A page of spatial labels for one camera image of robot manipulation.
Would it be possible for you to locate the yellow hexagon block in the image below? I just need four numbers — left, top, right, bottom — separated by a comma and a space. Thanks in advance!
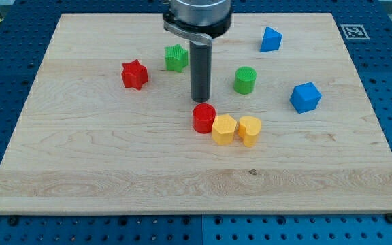
212, 114, 237, 146

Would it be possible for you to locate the red cylinder block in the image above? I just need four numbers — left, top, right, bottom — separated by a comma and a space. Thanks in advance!
193, 103, 216, 133

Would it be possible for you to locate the yellow heart block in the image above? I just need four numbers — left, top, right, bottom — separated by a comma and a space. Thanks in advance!
238, 116, 262, 147

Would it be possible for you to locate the red star block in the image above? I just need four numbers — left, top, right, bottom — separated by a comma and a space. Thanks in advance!
121, 59, 149, 90

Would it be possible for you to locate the blue cube block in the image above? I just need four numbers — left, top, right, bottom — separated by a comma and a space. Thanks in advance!
289, 82, 322, 114

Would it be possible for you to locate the white fiducial marker tag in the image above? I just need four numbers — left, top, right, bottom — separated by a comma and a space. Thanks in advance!
340, 24, 370, 40

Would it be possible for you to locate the green star block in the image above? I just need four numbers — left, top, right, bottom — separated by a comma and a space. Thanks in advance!
165, 44, 189, 73

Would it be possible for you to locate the light wooden board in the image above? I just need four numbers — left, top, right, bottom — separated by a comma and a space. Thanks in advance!
0, 13, 392, 215

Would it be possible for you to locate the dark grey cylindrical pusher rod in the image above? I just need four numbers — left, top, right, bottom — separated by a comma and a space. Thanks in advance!
189, 41, 212, 103

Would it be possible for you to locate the blue triangular prism block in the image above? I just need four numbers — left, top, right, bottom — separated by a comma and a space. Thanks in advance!
260, 27, 282, 52

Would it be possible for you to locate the green cylinder block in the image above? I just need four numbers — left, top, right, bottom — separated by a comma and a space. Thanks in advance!
233, 66, 257, 95

